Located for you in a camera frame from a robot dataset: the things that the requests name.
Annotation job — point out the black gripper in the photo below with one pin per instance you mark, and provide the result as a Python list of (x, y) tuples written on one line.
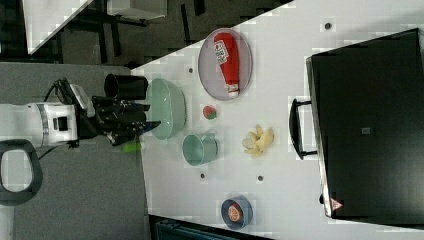
[(120, 121)]

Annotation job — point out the yellow plush banana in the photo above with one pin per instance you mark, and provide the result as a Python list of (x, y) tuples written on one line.
[(258, 142)]

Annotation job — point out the green mug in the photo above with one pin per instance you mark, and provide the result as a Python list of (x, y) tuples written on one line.
[(200, 149)]

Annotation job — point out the black cylinder cup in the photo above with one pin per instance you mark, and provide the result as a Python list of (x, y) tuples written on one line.
[(125, 87)]

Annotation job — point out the green colander bowl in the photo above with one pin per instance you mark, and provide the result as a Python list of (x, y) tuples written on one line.
[(167, 105)]

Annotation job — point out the red green strawberry toy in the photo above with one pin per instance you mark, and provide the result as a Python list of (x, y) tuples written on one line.
[(209, 112)]

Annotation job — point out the grey round plate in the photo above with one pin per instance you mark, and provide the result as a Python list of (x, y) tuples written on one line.
[(209, 70)]

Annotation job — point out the red ketchup bottle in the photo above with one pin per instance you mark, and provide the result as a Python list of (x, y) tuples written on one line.
[(227, 55)]

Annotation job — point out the orange slice toy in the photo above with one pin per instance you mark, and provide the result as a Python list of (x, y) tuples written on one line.
[(234, 213)]

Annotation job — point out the black toaster oven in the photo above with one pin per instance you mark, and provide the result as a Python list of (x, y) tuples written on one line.
[(368, 117)]

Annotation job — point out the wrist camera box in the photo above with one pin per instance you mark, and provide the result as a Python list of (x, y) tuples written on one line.
[(83, 100)]

